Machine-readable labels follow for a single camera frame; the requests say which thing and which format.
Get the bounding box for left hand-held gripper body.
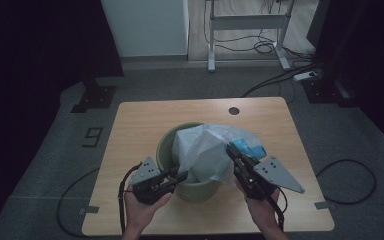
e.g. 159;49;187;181
129;156;175;205

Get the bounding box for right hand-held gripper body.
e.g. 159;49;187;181
235;155;306;201

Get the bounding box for green plastic bin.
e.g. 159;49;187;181
155;121;222;204

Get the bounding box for white translucent plastic bag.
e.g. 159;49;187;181
171;123;268;185

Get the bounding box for person's left hand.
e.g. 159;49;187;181
123;190;174;231

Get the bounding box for person's right hand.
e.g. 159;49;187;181
234;179;281;232

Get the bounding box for grey tape piece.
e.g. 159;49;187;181
314;200;338;211
78;205;100;215

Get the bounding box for white power strip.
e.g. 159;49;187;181
293;70;320;82

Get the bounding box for black stand base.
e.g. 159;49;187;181
70;77;118;114
300;77;359;108

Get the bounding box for black curtain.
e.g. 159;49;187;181
0;0;125;111
306;0;384;158

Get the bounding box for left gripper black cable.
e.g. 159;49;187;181
118;162;144;234

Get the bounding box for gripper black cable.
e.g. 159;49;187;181
118;162;144;234
266;186;288;232

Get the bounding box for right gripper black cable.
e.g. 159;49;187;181
266;186;288;232

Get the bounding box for long black floor cable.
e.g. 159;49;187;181
56;167;101;239

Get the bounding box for thick black floor cables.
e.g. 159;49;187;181
240;46;324;99

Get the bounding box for tangled black floor cables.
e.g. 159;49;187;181
211;0;281;55

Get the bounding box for black looped floor cable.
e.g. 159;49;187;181
315;158;378;206

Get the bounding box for desk with white metal frame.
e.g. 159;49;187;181
204;0;296;73

